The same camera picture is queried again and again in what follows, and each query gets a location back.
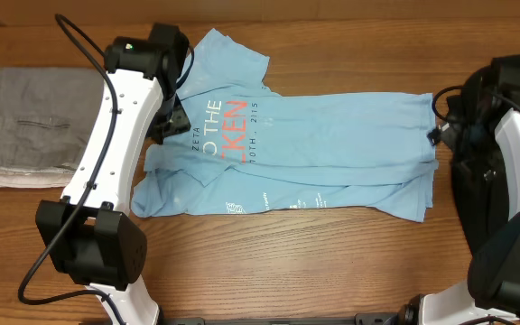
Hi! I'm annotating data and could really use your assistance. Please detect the light blue printed t-shirt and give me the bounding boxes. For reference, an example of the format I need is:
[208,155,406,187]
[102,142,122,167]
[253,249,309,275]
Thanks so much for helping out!
[131,30,438,222]

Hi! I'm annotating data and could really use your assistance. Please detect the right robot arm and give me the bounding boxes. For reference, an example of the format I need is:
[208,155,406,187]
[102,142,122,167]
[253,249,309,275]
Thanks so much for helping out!
[355,54,520,324]

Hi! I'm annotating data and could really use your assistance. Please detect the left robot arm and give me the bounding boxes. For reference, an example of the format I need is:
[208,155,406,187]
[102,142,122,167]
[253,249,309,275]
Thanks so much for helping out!
[35,23,193,324]

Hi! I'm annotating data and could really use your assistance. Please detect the folded beige cloth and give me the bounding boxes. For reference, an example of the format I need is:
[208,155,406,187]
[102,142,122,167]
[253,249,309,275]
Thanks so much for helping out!
[0,167,74,189]

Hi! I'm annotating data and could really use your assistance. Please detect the folded grey trousers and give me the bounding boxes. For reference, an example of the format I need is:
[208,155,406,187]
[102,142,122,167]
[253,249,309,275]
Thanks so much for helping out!
[0,67,104,170]

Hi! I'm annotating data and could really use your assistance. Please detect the black polo shirt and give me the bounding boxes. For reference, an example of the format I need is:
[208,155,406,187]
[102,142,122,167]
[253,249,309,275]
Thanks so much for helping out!
[435,54,520,253]

